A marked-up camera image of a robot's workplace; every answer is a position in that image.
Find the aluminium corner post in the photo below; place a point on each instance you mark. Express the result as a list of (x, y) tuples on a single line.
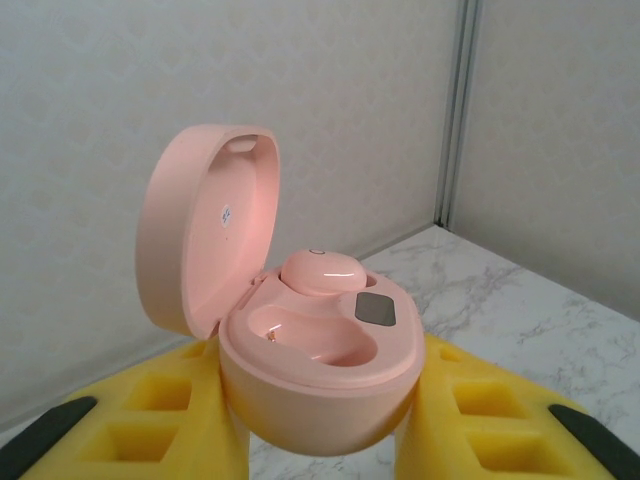
[(462, 100)]

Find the pink earbud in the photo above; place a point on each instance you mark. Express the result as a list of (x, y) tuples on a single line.
[(320, 275)]

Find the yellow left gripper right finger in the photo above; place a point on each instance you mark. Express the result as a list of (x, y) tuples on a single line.
[(430, 440)]

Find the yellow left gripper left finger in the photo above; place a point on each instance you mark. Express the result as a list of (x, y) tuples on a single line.
[(205, 430)]

